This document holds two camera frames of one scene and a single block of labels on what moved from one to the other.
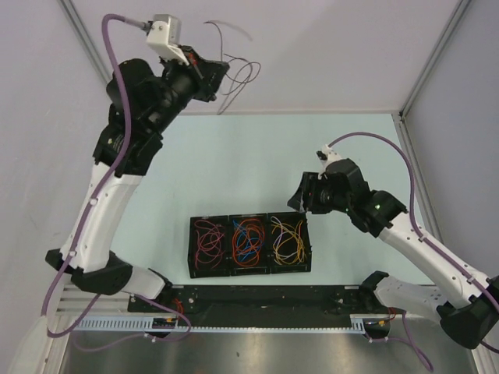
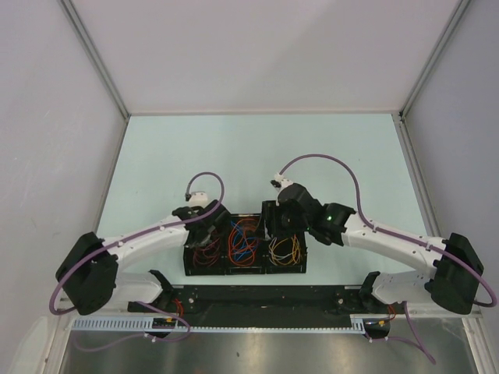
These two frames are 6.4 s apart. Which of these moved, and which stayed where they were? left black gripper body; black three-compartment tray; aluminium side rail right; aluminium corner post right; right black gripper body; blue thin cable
Moved: right black gripper body; left black gripper body
Stayed: aluminium corner post right; black three-compartment tray; blue thin cable; aluminium side rail right
